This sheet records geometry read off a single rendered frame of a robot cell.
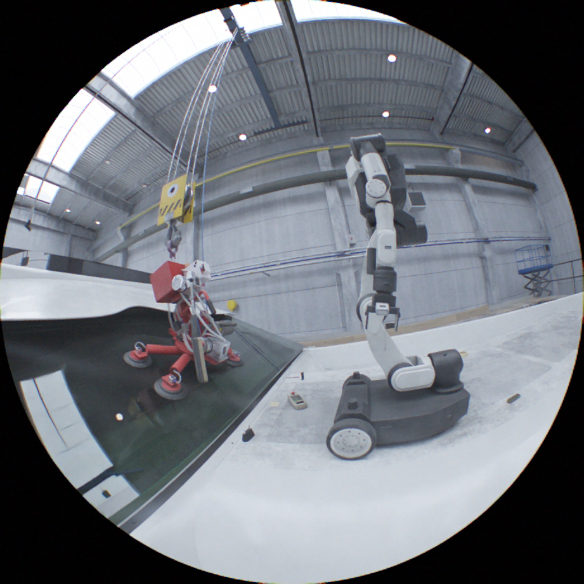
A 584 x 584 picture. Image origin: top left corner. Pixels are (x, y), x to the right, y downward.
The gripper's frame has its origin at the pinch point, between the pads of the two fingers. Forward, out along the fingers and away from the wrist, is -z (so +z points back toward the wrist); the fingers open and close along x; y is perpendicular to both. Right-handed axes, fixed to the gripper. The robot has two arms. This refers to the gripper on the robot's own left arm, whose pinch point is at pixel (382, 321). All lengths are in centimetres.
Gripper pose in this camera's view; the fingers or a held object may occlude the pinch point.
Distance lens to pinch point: 74.5
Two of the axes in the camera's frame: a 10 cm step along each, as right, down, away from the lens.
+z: 0.8, -10.0, 0.2
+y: -3.4, -0.4, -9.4
